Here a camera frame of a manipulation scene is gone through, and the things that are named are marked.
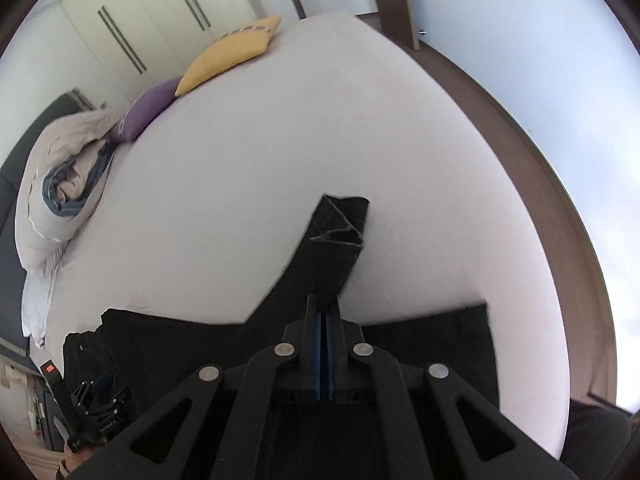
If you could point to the beige duvet with blue lining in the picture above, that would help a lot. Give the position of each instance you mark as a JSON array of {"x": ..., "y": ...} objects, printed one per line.
[{"x": 45, "y": 180}]

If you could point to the yellow pillow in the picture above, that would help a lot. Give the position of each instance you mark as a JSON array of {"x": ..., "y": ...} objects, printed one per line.
[{"x": 225, "y": 55}]

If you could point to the white pillow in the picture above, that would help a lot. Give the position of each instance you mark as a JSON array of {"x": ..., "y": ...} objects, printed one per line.
[{"x": 37, "y": 300}]

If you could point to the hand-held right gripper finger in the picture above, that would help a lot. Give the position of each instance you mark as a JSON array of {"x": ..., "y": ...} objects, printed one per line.
[
  {"x": 330, "y": 355},
  {"x": 318, "y": 355}
]

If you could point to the person's left hand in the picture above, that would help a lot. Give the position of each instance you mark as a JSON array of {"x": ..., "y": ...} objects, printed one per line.
[{"x": 72, "y": 465}]

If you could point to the black pants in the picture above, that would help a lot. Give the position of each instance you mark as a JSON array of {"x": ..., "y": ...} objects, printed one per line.
[{"x": 331, "y": 260}]

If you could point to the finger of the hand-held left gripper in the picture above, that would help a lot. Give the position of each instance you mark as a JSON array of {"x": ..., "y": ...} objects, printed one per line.
[{"x": 102, "y": 400}]

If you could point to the bedside cabinet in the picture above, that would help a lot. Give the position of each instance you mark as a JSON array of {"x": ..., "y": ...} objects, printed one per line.
[{"x": 25, "y": 400}]

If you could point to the white wardrobe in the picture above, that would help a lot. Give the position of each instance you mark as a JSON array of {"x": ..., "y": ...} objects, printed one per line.
[{"x": 150, "y": 10}]

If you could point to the bed with white sheet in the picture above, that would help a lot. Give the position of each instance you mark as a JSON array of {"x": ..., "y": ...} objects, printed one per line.
[{"x": 300, "y": 135}]

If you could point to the person's dark clothing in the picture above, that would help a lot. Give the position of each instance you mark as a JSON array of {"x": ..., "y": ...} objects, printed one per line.
[{"x": 600, "y": 440}]

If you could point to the purple pillow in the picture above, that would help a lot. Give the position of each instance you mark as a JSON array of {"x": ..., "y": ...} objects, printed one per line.
[{"x": 145, "y": 110}]

